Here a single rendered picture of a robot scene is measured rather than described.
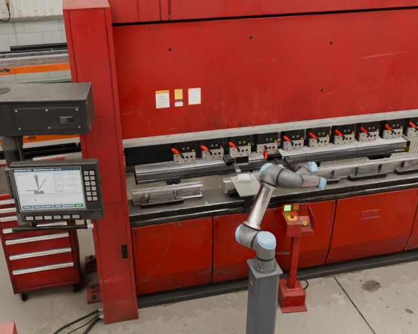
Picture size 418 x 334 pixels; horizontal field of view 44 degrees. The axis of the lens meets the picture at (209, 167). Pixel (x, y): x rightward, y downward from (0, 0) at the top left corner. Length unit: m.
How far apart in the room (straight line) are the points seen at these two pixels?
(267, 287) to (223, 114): 1.17
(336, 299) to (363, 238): 0.54
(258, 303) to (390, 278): 1.57
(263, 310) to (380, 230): 1.43
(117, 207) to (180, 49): 1.09
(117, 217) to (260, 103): 1.23
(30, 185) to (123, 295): 1.34
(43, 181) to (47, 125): 0.32
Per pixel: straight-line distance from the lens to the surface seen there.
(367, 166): 4.18
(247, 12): 3.31
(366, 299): 4.38
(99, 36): 2.98
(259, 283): 3.29
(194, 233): 3.79
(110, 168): 3.29
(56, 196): 2.90
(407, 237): 4.66
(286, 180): 3.16
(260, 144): 3.68
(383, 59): 3.84
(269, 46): 3.43
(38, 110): 2.71
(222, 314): 4.09
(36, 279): 4.24
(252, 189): 3.62
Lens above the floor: 2.89
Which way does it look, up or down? 29 degrees down
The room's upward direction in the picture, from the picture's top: straight up
